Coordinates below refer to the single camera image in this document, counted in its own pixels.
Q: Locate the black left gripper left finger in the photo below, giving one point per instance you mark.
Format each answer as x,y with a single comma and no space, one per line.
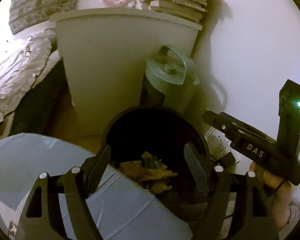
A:
52,197

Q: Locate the patterned roman blind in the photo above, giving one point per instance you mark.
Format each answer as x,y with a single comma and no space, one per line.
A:
27,13

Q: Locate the white power strip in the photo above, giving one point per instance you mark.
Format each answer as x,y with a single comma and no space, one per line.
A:
220,149

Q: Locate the orange snack bag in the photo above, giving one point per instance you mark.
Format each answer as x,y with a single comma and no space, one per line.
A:
155,180

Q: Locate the white dresser cabinet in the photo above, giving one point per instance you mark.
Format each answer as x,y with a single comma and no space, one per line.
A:
104,51

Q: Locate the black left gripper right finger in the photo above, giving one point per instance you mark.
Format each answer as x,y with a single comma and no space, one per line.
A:
236,204

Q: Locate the white ruffled duvet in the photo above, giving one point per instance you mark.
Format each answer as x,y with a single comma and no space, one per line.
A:
26,68

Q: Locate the star shaped grey rug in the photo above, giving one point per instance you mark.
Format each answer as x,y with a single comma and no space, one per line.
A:
11,217

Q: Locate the round blue glass table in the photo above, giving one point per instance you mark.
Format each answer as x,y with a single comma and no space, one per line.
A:
120,208

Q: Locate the person's right hand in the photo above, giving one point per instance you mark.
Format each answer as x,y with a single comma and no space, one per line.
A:
285,209

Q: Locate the black trash bin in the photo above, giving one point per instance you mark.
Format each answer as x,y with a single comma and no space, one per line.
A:
169,137

